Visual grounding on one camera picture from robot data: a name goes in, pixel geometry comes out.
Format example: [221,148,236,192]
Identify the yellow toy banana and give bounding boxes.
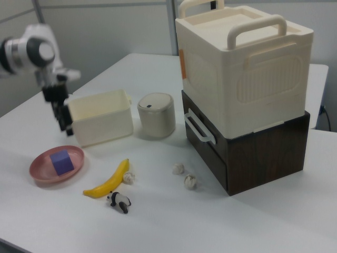
[83,158,130,198]

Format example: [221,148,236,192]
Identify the dark brown drawer cabinet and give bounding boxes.
[181,89,311,197]

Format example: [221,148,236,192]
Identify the large cream storage box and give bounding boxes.
[175,0,314,138]

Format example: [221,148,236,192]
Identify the cream open plastic container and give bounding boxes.
[67,89,134,148]

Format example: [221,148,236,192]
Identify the translucent white drawer handle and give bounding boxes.
[184,108,218,145]

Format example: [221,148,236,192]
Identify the black cable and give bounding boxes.
[319,105,332,131]

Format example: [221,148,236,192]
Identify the orange strip latch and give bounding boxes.
[180,48,188,80]

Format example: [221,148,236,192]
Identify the purple foam cube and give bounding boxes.
[49,149,74,176]

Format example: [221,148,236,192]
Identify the small panda figurine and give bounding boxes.
[106,191,132,215]

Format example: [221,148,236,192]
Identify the pink plate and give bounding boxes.
[28,145,85,184]

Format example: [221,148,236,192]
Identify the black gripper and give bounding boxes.
[42,74,75,137]

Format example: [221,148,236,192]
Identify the crumpled white paper ball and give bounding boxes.
[172,162,185,176]
[123,171,136,186]
[183,173,197,190]

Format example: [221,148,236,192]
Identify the small beige lidded bin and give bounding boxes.
[137,92,176,139]

